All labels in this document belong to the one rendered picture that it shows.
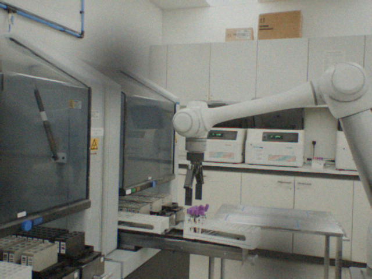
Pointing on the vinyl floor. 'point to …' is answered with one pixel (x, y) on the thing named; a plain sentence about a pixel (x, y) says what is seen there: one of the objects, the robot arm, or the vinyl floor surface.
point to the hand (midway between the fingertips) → (193, 199)
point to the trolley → (224, 212)
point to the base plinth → (304, 258)
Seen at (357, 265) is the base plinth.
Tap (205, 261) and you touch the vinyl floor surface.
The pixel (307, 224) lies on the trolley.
